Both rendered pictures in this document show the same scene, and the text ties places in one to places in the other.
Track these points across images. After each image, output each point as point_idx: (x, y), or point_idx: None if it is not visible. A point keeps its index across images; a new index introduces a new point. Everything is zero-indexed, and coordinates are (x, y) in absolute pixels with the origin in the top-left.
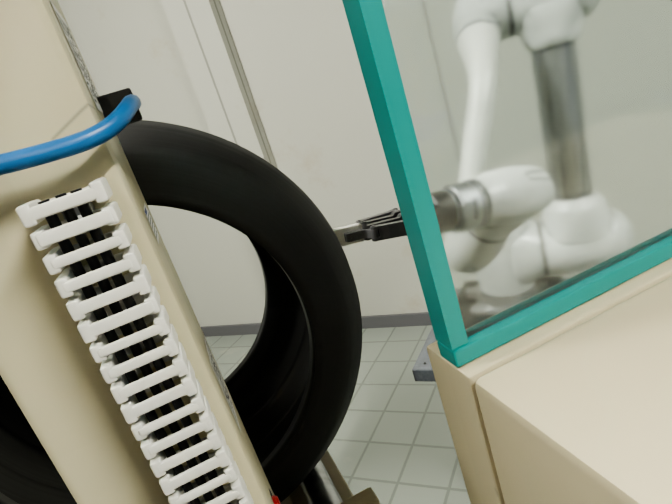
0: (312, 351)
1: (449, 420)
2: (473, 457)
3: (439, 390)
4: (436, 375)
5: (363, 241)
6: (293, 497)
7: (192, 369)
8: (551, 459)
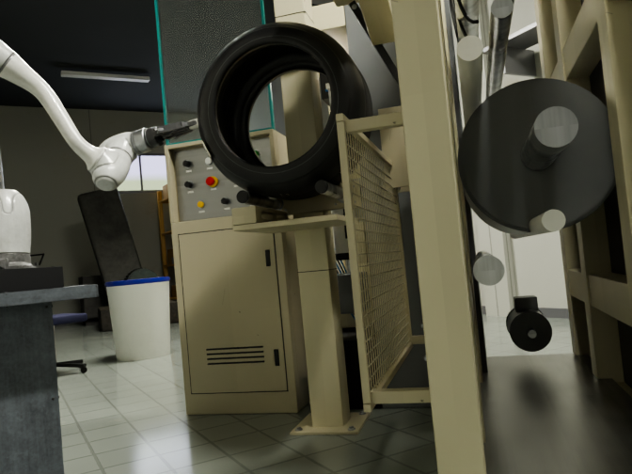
0: (251, 146)
1: (274, 140)
2: (276, 145)
3: (273, 135)
4: (273, 133)
5: (188, 130)
6: (274, 209)
7: None
8: (280, 135)
